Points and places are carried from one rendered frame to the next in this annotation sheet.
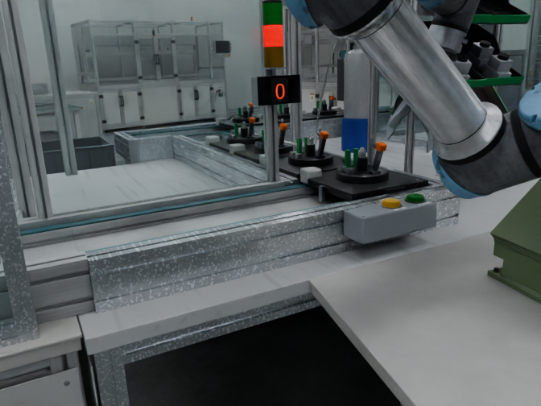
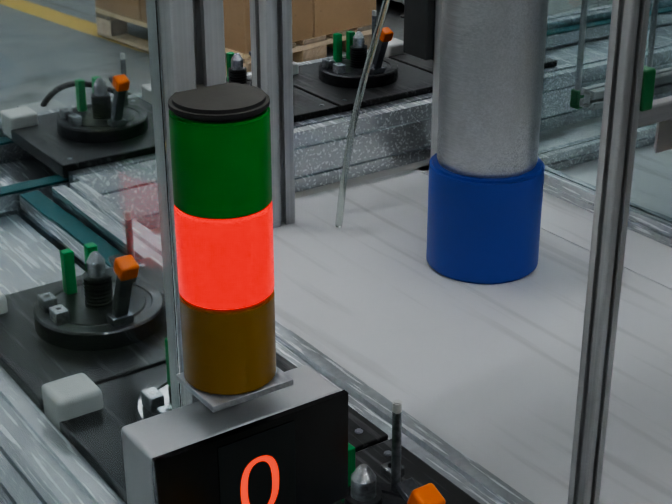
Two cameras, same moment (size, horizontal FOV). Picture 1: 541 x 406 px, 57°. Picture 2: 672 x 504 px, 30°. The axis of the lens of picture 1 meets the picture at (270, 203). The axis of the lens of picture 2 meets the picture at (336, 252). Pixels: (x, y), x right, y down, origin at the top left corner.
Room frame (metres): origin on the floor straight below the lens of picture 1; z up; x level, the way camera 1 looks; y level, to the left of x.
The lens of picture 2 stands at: (0.70, 0.00, 1.60)
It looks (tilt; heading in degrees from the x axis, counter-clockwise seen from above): 24 degrees down; 352
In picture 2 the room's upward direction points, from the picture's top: straight up
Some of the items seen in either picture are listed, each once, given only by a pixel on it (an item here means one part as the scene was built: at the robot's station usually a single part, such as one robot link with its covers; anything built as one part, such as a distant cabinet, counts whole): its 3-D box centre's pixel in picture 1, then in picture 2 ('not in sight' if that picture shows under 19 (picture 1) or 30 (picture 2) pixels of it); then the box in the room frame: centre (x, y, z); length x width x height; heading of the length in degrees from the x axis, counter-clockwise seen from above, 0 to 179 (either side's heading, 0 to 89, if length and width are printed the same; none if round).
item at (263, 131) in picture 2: (272, 14); (221, 155); (1.29, -0.02, 1.38); 0.05 x 0.05 x 0.05
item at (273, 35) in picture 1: (273, 35); (225, 246); (1.29, -0.02, 1.33); 0.05 x 0.05 x 0.05
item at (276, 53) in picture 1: (274, 56); (228, 332); (1.29, -0.02, 1.28); 0.05 x 0.05 x 0.05
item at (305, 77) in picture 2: (324, 105); (358, 53); (2.81, -0.32, 1.01); 0.24 x 0.24 x 0.13; 27
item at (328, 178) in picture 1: (361, 180); not in sight; (1.27, -0.24, 0.96); 0.24 x 0.24 x 0.02; 27
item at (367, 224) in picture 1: (390, 217); not in sight; (1.04, -0.27, 0.93); 0.21 x 0.07 x 0.06; 117
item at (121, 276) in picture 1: (303, 233); not in sight; (1.01, -0.07, 0.91); 0.89 x 0.06 x 0.11; 117
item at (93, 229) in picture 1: (257, 216); not in sight; (1.16, 0.03, 0.91); 0.84 x 0.28 x 0.10; 117
